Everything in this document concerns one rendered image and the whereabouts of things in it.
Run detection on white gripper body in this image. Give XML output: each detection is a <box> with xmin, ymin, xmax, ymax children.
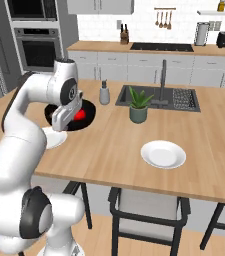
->
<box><xmin>51</xmin><ymin>98</ymin><xmax>84</xmax><ymax>132</ymax></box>

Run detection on red tomato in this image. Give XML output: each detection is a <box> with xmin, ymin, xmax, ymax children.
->
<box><xmin>73</xmin><ymin>109</ymin><xmax>87</xmax><ymax>122</ymax></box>

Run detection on white bowl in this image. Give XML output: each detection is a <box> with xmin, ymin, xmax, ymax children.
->
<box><xmin>140</xmin><ymin>139</ymin><xmax>187</xmax><ymax>170</ymax></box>

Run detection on white plate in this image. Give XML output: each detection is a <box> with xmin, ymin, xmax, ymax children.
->
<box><xmin>41</xmin><ymin>126</ymin><xmax>68</xmax><ymax>150</ymax></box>

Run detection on black plate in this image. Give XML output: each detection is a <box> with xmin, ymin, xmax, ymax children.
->
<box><xmin>44</xmin><ymin>99</ymin><xmax>97</xmax><ymax>132</ymax></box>

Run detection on grey soap dispenser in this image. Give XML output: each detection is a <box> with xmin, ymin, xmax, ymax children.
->
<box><xmin>98</xmin><ymin>79</ymin><xmax>111</xmax><ymax>106</ymax></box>

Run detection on dark sink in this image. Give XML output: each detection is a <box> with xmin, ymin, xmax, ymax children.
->
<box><xmin>114</xmin><ymin>84</ymin><xmax>202</xmax><ymax>113</ymax></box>

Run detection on steel oven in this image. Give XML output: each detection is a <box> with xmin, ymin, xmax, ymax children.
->
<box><xmin>13</xmin><ymin>27</ymin><xmax>64</xmax><ymax>73</ymax></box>

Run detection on green plant in grey pot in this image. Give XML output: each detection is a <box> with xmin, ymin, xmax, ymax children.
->
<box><xmin>127</xmin><ymin>85</ymin><xmax>155</xmax><ymax>125</ymax></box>

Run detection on black stool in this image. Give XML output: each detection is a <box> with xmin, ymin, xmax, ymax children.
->
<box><xmin>62</xmin><ymin>181</ymin><xmax>94</xmax><ymax>231</ymax></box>
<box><xmin>199</xmin><ymin>201</ymin><xmax>225</xmax><ymax>251</ymax></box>

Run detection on wooden knife block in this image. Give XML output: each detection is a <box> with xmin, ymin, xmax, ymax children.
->
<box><xmin>119</xmin><ymin>23</ymin><xmax>131</xmax><ymax>45</ymax></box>

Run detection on dark grey tap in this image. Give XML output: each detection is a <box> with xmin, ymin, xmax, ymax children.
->
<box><xmin>151</xmin><ymin>59</ymin><xmax>169</xmax><ymax>106</ymax></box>

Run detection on black microwave oven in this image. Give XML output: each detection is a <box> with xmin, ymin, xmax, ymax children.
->
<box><xmin>6</xmin><ymin>0</ymin><xmax>59</xmax><ymax>22</ymax></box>

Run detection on black hob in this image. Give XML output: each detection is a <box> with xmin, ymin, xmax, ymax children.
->
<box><xmin>129</xmin><ymin>42</ymin><xmax>195</xmax><ymax>53</ymax></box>

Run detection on dark drying rack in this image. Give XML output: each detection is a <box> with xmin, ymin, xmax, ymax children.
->
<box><xmin>172</xmin><ymin>88</ymin><xmax>198</xmax><ymax>111</ymax></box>

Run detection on black chair with white seat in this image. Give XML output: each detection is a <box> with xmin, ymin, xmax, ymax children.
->
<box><xmin>108</xmin><ymin>186</ymin><xmax>192</xmax><ymax>256</ymax></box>

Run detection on grey base cupboards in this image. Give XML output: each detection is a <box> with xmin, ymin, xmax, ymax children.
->
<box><xmin>66</xmin><ymin>49</ymin><xmax>225</xmax><ymax>90</ymax></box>

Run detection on hanging wooden spatula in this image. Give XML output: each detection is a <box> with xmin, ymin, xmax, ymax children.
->
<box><xmin>166</xmin><ymin>10</ymin><xmax>173</xmax><ymax>31</ymax></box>

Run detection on grey wall cupboards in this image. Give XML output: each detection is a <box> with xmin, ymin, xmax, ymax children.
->
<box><xmin>66</xmin><ymin>0</ymin><xmax>135</xmax><ymax>16</ymax></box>

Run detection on wooden utensil rail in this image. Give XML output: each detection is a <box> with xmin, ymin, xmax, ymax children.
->
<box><xmin>153</xmin><ymin>6</ymin><xmax>177</xmax><ymax>11</ymax></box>

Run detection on white wall shelf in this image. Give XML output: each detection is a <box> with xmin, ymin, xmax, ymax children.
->
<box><xmin>196</xmin><ymin>9</ymin><xmax>225</xmax><ymax>16</ymax></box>

